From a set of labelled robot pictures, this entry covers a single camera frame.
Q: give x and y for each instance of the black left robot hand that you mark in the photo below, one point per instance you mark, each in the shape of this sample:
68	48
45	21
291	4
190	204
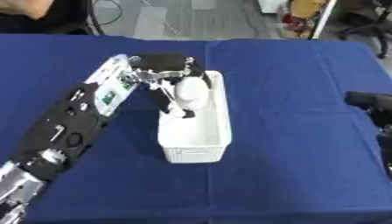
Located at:
161	65

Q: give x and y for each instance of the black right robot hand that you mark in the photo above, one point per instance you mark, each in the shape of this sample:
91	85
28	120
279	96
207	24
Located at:
375	105

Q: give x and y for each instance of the white oval object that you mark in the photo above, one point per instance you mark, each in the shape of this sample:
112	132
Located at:
192	92

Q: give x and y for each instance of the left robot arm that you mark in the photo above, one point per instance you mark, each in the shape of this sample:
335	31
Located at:
71	122

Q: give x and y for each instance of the white plastic box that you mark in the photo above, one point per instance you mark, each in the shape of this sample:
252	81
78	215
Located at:
196	131

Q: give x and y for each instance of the black office chair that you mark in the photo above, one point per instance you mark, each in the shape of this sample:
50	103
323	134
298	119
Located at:
365	20

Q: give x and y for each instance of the white pole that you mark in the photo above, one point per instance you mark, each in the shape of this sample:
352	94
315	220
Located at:
322	19

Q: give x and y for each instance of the yellow and red bag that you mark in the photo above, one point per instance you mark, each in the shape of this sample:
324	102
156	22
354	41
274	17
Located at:
301	17

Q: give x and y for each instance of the person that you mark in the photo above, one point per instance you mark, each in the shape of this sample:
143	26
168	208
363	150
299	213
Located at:
30	13

